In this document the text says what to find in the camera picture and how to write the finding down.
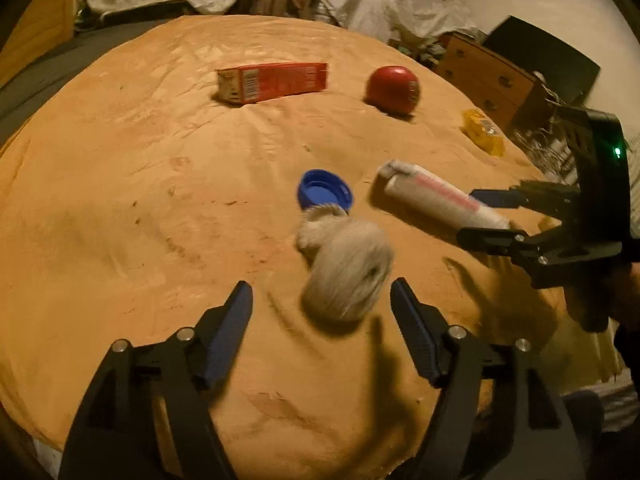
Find wooden chest of drawers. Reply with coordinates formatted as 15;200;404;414
435;34;551;133

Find black flat television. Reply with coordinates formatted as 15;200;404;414
483;15;600;106

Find blue bottle cap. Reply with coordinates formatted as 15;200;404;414
297;169;354;211

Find right plastic covered pile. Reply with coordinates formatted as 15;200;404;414
310;0;482;49

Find yellow crumpled wrapper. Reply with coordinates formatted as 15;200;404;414
461;108;506;157

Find tan bed blanket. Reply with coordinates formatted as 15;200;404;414
1;16;564;479

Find tangled white cables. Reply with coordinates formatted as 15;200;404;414
514;84;582;187

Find red round ball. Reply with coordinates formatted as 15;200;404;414
364;65;421;116

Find grey fluffy sock ball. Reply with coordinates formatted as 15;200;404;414
295;204;395;324

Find white red tube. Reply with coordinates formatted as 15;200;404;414
378;159;510;230

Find red carton box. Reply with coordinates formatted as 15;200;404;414
216;62;329;105

